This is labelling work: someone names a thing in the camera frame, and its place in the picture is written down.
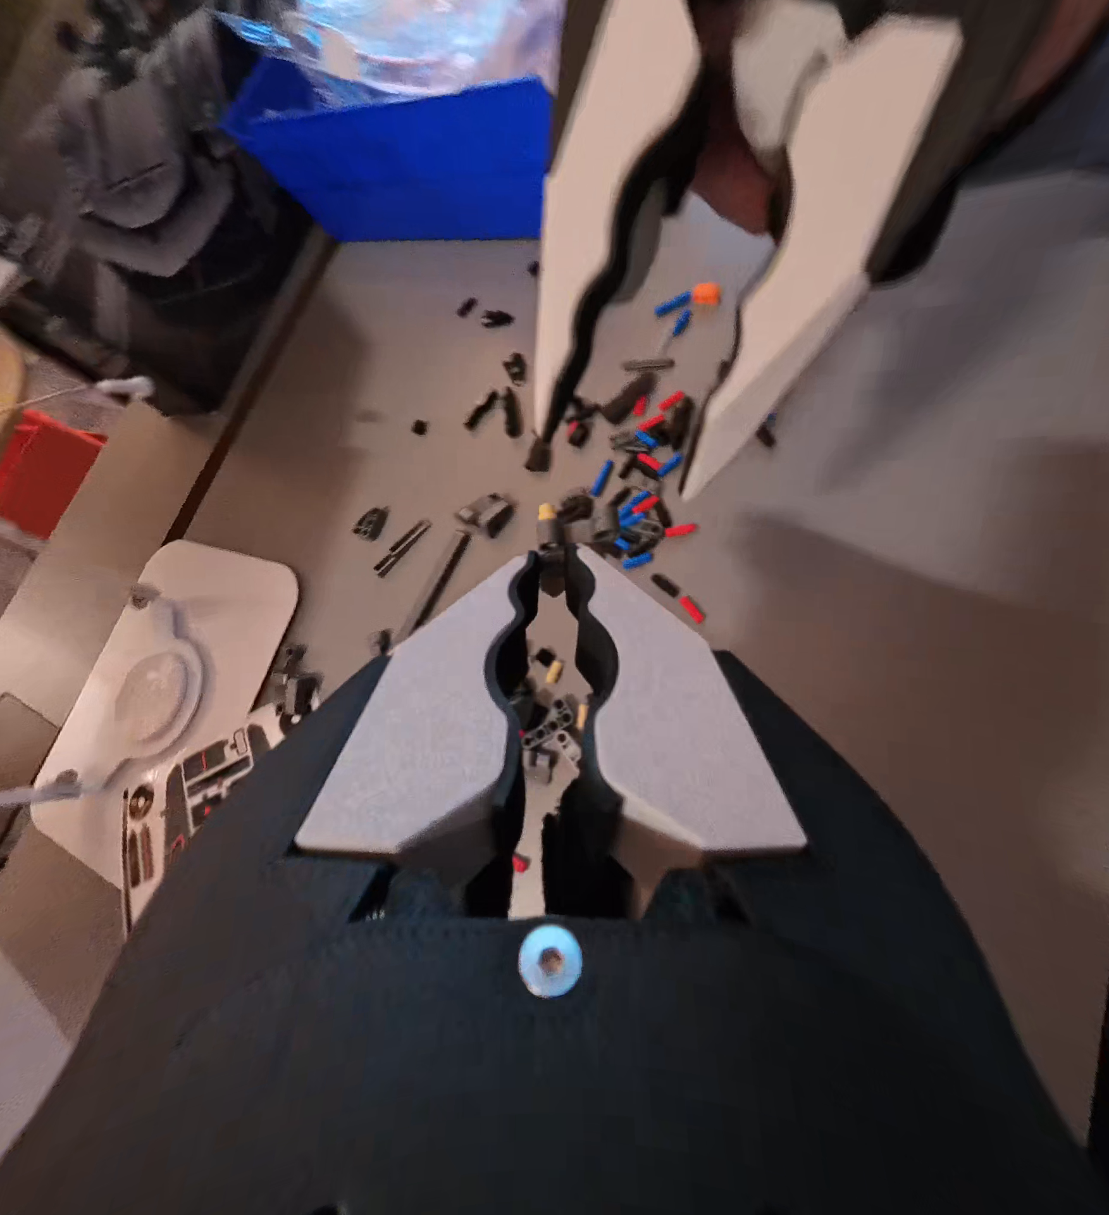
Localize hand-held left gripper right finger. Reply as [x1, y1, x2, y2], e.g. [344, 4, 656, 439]
[561, 549, 809, 916]

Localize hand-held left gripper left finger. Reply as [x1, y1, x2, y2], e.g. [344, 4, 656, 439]
[295, 555, 541, 916]

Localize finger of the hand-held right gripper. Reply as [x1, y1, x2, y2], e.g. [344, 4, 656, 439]
[679, 16, 967, 503]
[529, 0, 707, 457]

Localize small grey lego connector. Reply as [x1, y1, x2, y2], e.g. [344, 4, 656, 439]
[533, 521, 579, 597]

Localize pile of lego pieces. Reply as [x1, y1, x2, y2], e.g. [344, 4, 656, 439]
[350, 276, 783, 789]

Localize long dark grey lego beam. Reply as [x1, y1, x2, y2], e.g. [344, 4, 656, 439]
[393, 527, 475, 647]

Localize lego sticker sheet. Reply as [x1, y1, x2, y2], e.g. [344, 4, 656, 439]
[120, 716, 281, 935]

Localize black lego box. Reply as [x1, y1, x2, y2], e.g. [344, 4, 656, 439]
[0, 0, 332, 418]

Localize person's right hand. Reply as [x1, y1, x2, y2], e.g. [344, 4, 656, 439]
[692, 131, 792, 235]

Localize blue plastic bin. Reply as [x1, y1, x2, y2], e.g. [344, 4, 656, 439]
[221, 52, 555, 246]

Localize clear plastic bag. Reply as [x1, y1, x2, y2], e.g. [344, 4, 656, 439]
[213, 0, 569, 101]

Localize white book stand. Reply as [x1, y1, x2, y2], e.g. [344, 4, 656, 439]
[0, 323, 301, 860]

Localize red plastic bin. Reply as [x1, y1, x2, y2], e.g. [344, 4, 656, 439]
[0, 408, 107, 544]

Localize dark grey lego bracket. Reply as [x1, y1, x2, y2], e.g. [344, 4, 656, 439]
[272, 643, 325, 717]

